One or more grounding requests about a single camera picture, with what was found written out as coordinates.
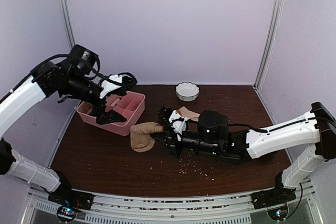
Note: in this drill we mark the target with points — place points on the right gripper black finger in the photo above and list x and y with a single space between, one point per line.
164 138
175 151

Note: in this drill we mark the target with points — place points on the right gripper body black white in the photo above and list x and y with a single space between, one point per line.
176 130

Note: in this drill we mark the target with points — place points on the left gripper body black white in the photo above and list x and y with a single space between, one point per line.
99 107

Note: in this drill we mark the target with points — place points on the striped beige brown sock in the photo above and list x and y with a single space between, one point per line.
187 114

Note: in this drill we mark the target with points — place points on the plain beige sock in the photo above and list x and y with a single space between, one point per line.
140 136

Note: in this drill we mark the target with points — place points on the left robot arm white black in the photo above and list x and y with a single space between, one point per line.
75 75

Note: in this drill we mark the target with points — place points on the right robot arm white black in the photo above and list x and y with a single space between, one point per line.
315 128

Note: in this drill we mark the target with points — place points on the pink divided organizer tray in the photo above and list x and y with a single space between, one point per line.
122 112

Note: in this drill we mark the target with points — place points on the white scalloped ceramic bowl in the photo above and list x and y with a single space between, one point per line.
187 91

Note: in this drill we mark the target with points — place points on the aluminium front table rail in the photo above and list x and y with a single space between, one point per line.
228 208

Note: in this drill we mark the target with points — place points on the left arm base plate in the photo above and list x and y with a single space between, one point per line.
66 196

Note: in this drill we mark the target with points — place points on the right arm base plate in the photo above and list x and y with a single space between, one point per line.
272 197

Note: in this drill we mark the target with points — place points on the left aluminium corner post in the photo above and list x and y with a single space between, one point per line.
67 21

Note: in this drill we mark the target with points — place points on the aluminium corner post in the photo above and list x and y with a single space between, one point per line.
269 44
67 21

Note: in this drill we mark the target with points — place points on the right aluminium corner post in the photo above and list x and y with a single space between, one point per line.
269 44

